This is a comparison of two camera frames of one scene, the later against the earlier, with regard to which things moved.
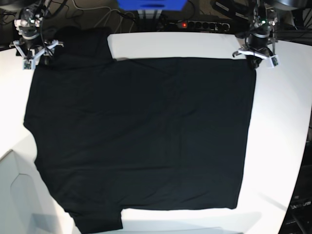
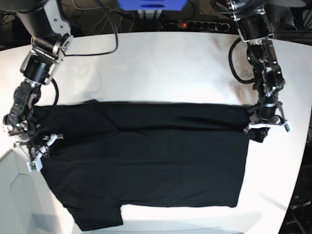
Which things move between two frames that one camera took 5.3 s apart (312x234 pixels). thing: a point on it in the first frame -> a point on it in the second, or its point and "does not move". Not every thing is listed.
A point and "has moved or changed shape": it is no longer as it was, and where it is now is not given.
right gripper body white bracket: x=272 y=61 -> x=260 y=125
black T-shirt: x=134 y=134 has moved or changed shape
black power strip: x=207 y=26 does not move
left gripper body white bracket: x=29 y=63 -> x=36 y=165
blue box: x=153 y=5 does not move
